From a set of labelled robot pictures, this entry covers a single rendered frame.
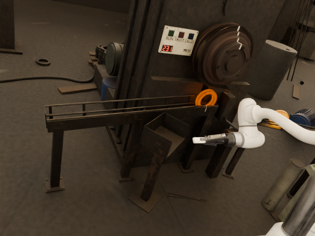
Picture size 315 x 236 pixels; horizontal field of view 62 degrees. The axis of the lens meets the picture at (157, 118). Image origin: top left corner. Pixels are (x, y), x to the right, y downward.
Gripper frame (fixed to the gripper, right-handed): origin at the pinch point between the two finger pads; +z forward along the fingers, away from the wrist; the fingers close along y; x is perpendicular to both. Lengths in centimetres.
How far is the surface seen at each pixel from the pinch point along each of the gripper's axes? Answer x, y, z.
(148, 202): -16, 81, 12
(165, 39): 73, -3, 9
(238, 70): 56, 4, -46
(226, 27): 72, -18, -29
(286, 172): -8, 49, -97
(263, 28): 92, -6, -75
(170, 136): 17.3, 32.0, 3.8
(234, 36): 69, -15, -36
